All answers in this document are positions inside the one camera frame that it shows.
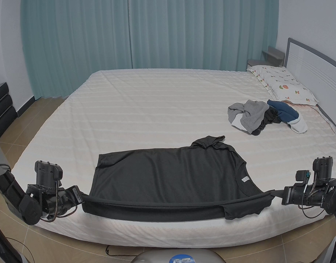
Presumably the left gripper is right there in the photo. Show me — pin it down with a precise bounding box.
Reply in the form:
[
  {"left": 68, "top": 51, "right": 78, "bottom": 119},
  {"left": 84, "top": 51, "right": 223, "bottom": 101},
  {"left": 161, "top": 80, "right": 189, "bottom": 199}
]
[{"left": 62, "top": 185, "right": 85, "bottom": 206}]

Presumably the white printed pillow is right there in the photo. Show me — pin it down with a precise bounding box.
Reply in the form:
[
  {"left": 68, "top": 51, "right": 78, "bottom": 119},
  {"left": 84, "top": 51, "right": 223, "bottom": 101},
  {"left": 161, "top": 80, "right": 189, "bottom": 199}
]
[{"left": 247, "top": 64, "right": 320, "bottom": 106}]

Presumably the black chest of drawers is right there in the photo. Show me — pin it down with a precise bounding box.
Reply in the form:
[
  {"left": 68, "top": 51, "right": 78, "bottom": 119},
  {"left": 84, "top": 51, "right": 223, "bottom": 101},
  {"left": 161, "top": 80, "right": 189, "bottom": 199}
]
[{"left": 0, "top": 82, "right": 18, "bottom": 140}]

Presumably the bed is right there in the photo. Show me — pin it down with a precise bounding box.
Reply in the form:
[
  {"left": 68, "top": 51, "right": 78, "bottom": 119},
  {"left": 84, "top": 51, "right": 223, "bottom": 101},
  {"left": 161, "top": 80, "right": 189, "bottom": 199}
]
[{"left": 11, "top": 37, "right": 336, "bottom": 251}]

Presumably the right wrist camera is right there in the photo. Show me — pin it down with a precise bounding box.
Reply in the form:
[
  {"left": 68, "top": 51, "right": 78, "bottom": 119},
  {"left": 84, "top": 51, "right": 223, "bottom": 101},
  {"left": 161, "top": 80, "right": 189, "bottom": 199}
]
[{"left": 295, "top": 170, "right": 311, "bottom": 184}]

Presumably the black cable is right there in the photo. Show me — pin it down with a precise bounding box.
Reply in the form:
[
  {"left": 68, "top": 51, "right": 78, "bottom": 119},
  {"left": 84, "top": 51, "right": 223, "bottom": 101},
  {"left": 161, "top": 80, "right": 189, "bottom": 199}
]
[{"left": 105, "top": 244, "right": 137, "bottom": 257}]

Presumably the black T-shirt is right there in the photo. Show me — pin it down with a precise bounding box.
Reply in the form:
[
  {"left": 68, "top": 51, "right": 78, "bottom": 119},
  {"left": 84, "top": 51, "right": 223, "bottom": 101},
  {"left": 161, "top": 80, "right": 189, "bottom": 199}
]
[{"left": 82, "top": 135, "right": 277, "bottom": 222}]

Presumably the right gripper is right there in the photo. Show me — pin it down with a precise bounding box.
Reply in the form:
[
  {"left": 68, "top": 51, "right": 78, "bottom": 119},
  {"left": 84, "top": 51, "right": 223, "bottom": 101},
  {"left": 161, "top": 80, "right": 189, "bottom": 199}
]
[{"left": 282, "top": 185, "right": 307, "bottom": 205}]

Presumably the grey bedside table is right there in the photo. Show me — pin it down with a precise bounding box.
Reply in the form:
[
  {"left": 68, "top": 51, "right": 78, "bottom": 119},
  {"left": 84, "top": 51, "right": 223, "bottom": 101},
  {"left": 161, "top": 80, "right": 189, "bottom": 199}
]
[{"left": 247, "top": 46, "right": 285, "bottom": 70}]

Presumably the pile of clothes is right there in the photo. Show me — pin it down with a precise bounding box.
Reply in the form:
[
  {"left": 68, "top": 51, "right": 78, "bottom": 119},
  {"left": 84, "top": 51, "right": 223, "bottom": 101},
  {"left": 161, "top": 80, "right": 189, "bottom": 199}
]
[{"left": 227, "top": 99, "right": 308, "bottom": 136}]

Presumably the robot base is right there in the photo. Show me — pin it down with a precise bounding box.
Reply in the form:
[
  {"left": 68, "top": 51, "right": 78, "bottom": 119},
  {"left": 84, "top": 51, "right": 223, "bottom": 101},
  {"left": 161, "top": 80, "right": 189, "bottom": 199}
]
[{"left": 130, "top": 249, "right": 221, "bottom": 263}]

